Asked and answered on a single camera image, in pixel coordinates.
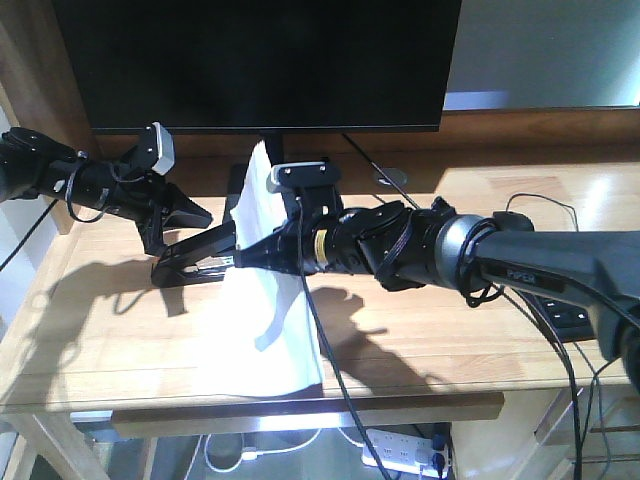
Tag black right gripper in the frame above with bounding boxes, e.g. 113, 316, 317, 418
234, 185, 343, 275

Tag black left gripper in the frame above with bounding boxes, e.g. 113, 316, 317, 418
107, 173, 213, 255

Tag black stapler with orange label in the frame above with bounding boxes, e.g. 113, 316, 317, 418
151, 221, 236, 288

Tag white paper sheets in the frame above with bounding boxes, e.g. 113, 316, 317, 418
228, 140, 324, 396

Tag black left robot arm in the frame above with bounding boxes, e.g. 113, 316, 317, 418
1, 122, 212, 256

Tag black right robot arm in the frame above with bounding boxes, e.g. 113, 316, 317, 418
234, 197, 639, 386

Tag black monitor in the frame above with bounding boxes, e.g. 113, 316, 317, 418
53, 1, 462, 136

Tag white power strip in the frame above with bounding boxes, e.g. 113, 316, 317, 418
366, 428, 451, 479

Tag black keyboard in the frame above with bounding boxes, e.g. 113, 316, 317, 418
525, 294, 595, 343

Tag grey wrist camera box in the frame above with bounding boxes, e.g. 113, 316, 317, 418
266, 161, 341, 193
128, 122, 175, 176

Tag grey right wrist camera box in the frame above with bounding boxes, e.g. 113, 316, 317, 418
266, 161, 341, 193

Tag black monitor cable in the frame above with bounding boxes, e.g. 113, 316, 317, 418
341, 132, 421, 211

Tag long white floor cable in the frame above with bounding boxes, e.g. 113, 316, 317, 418
187, 427, 369, 480

